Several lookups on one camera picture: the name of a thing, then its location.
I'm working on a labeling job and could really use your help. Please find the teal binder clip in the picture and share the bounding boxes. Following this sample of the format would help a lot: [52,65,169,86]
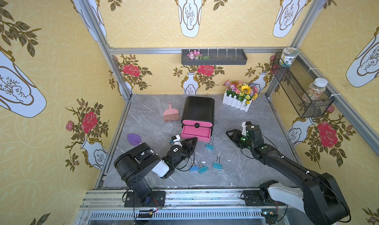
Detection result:
[205,138,214,151]
[213,155,223,170]
[197,159,208,174]

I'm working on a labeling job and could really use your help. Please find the pink top drawer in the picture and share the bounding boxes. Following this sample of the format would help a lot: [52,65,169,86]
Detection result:
[182,120,213,128]

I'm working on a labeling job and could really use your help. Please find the black drawer cabinet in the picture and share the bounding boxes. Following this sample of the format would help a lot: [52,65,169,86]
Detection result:
[181,96,215,129]

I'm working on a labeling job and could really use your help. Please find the blue binder clip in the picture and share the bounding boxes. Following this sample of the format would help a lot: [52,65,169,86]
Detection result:
[189,160,199,173]

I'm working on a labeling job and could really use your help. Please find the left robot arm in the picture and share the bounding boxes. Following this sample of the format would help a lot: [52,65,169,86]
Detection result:
[114,135,198,206]

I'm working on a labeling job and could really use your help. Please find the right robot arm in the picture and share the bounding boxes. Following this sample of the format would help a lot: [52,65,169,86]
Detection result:
[226,121,351,225]

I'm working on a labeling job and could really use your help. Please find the pink hand broom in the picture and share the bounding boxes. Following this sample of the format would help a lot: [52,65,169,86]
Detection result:
[163,102,180,122]

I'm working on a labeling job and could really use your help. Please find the flower box with white fence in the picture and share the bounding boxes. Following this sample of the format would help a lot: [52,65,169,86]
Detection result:
[223,81,259,112]

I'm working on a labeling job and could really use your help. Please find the jar of colorful sprinkles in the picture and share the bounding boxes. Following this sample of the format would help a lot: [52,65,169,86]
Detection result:
[303,78,328,103]

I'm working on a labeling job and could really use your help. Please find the small pink flowers on shelf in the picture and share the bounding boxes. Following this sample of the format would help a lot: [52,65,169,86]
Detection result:
[187,50,210,60]

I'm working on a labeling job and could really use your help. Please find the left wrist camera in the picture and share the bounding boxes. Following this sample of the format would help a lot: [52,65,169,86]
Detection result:
[170,135,182,147]

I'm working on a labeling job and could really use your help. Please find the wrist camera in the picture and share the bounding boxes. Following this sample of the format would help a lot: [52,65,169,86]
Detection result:
[170,135,182,147]
[242,121,252,136]

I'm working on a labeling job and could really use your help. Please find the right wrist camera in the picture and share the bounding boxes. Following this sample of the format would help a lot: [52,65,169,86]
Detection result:
[242,121,252,136]

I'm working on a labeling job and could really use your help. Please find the purple spatula with pink handle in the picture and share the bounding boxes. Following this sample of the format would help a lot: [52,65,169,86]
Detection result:
[127,133,142,147]

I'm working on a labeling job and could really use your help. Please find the black wire wall basket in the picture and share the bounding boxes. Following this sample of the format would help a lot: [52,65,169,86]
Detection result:
[271,53,334,118]

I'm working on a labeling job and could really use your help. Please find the grey wall shelf tray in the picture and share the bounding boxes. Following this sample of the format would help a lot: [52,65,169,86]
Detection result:
[181,48,248,66]

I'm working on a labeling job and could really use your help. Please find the metal base rail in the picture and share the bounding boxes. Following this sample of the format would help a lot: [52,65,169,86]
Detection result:
[74,188,312,225]

